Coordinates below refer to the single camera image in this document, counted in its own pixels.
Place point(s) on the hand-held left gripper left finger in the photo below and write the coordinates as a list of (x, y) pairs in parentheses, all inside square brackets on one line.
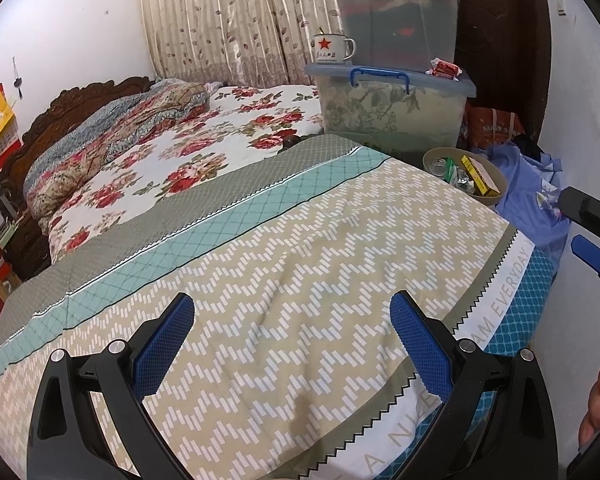
[(165, 340)]

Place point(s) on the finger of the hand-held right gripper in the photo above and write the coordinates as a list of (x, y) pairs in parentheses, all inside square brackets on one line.
[(595, 215), (592, 255)]

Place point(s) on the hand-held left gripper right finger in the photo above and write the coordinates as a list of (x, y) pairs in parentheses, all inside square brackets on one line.
[(420, 345)]

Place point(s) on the beige bowl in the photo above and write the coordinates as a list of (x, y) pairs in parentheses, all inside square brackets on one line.
[(482, 201)]

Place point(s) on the blue cloth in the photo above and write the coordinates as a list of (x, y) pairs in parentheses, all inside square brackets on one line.
[(525, 195)]

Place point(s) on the small yellow cardboard box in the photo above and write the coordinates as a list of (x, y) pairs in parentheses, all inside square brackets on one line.
[(480, 175)]

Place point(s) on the crumpled silver foil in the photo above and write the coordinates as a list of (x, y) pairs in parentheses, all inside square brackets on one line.
[(464, 180)]

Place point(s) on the orange plastic bag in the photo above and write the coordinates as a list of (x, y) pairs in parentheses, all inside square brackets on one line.
[(490, 125)]

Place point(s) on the green sachet packet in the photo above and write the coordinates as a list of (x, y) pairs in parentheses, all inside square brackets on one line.
[(450, 170)]

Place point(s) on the clear plastic container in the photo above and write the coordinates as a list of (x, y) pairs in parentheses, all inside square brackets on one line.
[(436, 165)]

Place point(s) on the floral bedsheet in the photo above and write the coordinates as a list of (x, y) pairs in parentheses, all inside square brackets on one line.
[(205, 160)]

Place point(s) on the dark wooden door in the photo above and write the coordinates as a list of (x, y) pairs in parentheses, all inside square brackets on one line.
[(505, 35)]

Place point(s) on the folded floral quilt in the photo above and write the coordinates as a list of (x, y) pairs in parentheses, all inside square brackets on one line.
[(105, 140)]

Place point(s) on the red snack packets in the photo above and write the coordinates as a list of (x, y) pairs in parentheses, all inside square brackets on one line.
[(445, 67)]

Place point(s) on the blue lid storage box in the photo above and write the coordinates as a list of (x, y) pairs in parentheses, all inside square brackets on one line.
[(380, 110)]

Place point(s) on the carved wooden headboard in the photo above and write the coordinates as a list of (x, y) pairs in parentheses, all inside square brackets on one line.
[(55, 105)]

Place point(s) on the teal lid storage box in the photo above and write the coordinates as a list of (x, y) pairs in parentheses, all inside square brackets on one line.
[(395, 20)]

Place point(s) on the hanging keys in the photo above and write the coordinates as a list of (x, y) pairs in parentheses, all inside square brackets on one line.
[(16, 82)]

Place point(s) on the red star enamel mug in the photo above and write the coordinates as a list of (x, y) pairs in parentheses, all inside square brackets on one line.
[(330, 50)]

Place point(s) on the leaf patterned curtain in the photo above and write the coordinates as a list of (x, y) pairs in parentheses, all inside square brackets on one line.
[(220, 15)]

